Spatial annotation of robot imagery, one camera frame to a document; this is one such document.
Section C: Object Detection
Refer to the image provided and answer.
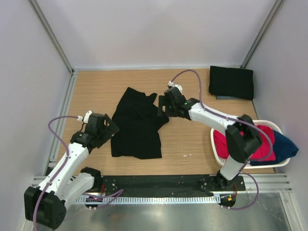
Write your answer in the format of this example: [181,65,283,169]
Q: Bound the black t shirt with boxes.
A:
[209,66,254,101]
[111,87,169,159]

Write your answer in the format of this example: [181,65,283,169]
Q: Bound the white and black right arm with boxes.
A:
[158,87,262,191]

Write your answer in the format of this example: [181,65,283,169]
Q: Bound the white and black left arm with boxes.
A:
[24,111,119,231]

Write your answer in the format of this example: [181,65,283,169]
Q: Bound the folded grey t shirt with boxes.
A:
[216,96,236,100]

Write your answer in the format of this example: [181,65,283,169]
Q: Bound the folded black t shirt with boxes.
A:
[209,66,254,101]

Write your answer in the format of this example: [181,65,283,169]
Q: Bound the red t shirt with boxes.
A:
[214,125,277,161]

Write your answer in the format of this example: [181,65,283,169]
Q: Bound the white laundry basket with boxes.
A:
[210,120,298,169]

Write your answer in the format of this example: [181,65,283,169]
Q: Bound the navy blue t shirt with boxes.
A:
[250,130,298,166]

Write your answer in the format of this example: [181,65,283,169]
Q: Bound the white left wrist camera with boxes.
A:
[77,110,93,124]

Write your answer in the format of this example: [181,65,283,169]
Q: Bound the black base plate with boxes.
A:
[92,174,246,193]

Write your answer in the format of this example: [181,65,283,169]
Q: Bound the white slotted cable duct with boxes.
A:
[74,194,220,205]

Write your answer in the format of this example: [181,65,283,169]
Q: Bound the right aluminium frame post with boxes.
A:
[240,0,285,69]

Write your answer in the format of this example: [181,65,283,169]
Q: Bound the aluminium frame post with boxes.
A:
[28,0,74,75]
[240,0,285,69]

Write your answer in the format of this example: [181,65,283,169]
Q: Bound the left aluminium frame post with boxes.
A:
[28,0,74,75]

